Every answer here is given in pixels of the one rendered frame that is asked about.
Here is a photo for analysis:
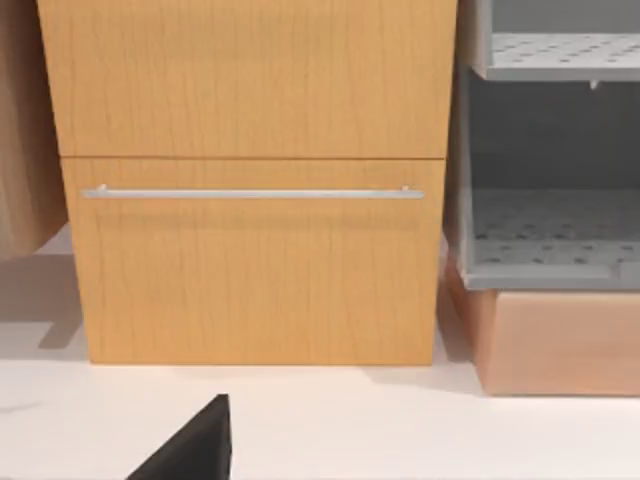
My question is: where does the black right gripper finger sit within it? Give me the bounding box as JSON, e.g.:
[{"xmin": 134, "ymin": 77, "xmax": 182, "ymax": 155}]
[{"xmin": 124, "ymin": 393, "xmax": 232, "ymax": 480}]

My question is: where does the wooden drawer cupboard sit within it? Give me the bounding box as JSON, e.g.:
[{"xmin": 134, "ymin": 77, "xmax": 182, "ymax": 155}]
[{"xmin": 35, "ymin": 0, "xmax": 458, "ymax": 367}]

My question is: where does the pale brown wooden cabinet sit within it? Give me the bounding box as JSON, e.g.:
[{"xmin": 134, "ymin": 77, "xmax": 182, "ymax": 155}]
[{"xmin": 0, "ymin": 0, "xmax": 69, "ymax": 261}]

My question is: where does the plain wooden drawer front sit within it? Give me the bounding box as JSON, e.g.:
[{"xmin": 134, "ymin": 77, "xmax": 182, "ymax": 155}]
[{"xmin": 35, "ymin": 0, "xmax": 458, "ymax": 160}]

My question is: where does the pale wooden drawer front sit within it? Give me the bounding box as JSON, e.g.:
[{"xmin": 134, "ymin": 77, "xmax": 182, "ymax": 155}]
[{"xmin": 443, "ymin": 249, "xmax": 640, "ymax": 399}]

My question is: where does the grey pierced drawer inside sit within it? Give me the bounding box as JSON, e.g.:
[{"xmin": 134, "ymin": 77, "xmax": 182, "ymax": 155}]
[{"xmin": 452, "ymin": 64, "xmax": 640, "ymax": 291}]

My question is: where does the grey pierced shelf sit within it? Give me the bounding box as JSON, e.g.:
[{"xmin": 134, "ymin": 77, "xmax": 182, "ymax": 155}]
[{"xmin": 472, "ymin": 0, "xmax": 640, "ymax": 81}]

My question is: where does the wooden drawer front with handle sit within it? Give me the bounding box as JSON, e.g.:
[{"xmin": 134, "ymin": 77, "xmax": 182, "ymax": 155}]
[{"xmin": 59, "ymin": 156, "xmax": 448, "ymax": 367}]

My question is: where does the long metal drawer handle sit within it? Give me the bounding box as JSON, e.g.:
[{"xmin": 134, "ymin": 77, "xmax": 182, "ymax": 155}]
[{"xmin": 81, "ymin": 184, "xmax": 426, "ymax": 202}]

